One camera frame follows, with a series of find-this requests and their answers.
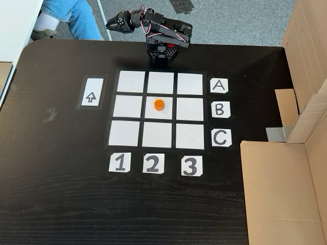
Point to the brown cardboard screen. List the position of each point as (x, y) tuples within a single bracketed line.
[(281, 191)]

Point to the white metal table leg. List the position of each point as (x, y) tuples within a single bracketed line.
[(103, 18)]

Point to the paper sheet number 1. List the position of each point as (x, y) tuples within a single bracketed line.
[(119, 162)]

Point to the paper sheet letter A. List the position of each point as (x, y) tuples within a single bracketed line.
[(219, 86)]

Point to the white nine-square grid sheet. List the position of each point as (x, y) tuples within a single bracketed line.
[(127, 108)]

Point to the crumpled clear tape scrap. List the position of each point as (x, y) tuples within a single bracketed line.
[(51, 114)]

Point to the black tape patch on floor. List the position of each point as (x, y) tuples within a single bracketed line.
[(185, 5)]

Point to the paper sheet with arrow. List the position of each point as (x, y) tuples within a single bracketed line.
[(90, 98)]

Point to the round orange token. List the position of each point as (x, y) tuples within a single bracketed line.
[(159, 105)]

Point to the paper sheet letter B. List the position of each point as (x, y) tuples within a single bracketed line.
[(220, 109)]

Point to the paper sheet number 3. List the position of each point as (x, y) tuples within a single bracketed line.
[(191, 166)]

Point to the paper sheet number 2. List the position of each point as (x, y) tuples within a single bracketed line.
[(153, 163)]

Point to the white desk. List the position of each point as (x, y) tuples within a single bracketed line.
[(15, 25)]

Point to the paper sheet letter C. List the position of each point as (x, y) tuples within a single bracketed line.
[(221, 137)]

